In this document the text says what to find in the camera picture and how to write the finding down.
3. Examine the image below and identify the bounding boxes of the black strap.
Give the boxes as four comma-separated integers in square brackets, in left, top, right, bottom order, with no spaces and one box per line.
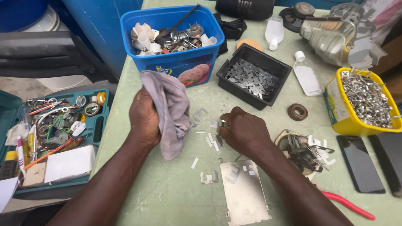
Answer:
[213,13,248,55]

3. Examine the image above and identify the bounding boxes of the black tray of metal clips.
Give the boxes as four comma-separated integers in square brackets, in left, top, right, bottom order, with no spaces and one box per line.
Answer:
[216,43,293,111]

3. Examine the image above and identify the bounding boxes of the clear bottle with white cap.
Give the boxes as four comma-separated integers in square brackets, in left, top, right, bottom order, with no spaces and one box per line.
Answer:
[264,15,284,51]
[293,50,324,97]

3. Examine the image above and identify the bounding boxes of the red handled pliers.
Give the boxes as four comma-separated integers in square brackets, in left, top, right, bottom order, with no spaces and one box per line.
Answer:
[315,184,376,221]

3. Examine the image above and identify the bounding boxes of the black flat tablet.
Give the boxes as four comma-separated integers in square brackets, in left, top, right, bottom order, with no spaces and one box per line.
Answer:
[368,132,402,198]

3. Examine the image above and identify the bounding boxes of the orange round sponge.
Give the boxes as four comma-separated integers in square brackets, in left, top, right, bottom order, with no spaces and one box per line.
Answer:
[236,39,263,52]

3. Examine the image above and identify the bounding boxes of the blue plastic tub of parts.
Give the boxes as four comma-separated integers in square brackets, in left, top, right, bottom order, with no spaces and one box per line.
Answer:
[120,4,225,88]

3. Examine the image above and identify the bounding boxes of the grey metal clip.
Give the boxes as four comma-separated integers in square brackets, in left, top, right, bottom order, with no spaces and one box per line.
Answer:
[192,108,209,122]

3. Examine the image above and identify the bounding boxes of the person's right hand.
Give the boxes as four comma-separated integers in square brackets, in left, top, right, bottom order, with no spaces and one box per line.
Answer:
[217,106,273,157]

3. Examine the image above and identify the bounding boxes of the black smartphone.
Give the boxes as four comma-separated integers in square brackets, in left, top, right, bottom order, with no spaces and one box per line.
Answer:
[336,135,386,194]

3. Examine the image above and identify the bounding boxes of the black portable speaker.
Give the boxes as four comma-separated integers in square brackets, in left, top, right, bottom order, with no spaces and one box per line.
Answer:
[215,0,276,21]

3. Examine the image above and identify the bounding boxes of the yellow tub of screws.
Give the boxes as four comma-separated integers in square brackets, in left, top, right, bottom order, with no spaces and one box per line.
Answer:
[323,67,402,137]

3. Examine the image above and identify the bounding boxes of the grey cloth rag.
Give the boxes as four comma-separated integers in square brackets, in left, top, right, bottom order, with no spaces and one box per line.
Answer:
[140,70,198,161]

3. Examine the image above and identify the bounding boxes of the person's left hand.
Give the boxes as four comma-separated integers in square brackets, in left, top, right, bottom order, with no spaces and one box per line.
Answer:
[129,87,162,147]

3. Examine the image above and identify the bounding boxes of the round loudspeaker driver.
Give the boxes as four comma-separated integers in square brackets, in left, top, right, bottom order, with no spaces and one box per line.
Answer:
[279,2,316,34]

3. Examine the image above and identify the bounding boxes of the round dish of metal scraps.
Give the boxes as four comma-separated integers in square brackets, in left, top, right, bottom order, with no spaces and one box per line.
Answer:
[274,129,336,181]

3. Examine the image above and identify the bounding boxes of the small metal bracket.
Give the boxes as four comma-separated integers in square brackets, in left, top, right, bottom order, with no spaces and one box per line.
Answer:
[200,170,219,185]

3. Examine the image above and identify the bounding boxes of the brown rubber ring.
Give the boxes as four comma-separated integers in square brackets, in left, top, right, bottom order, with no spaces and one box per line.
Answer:
[287,103,308,122]

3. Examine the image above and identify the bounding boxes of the flat metal plate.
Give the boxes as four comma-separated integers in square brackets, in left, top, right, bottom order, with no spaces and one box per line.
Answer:
[219,158,273,226]

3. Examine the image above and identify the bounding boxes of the scattered white metal strips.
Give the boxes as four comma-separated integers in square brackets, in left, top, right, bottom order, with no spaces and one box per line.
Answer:
[191,118,224,170]

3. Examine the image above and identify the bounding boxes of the blue plastic barrel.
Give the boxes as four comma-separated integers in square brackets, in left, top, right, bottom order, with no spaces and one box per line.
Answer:
[61,0,144,80]

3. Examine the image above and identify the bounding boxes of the teal toolbox with tools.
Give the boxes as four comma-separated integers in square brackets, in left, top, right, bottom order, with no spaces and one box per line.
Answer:
[0,89,110,199]

